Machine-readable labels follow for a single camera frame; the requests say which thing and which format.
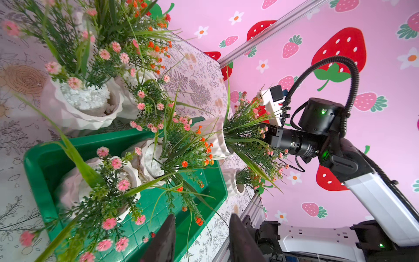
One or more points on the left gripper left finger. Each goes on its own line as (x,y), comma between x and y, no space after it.
(162,248)

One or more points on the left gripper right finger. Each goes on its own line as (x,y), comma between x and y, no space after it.
(242,238)

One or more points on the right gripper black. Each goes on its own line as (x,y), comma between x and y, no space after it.
(297,143)

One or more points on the pink flower pot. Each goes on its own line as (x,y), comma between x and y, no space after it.
(80,92)
(95,225)
(237,179)
(242,133)

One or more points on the orange flower potted plant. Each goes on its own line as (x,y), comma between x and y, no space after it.
(178,149)

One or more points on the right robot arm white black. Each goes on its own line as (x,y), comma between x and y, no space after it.
(393,233)

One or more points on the tall orange flower pot back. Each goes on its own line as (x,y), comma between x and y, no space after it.
(129,38)

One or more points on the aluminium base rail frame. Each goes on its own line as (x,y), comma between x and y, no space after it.
(255,211)

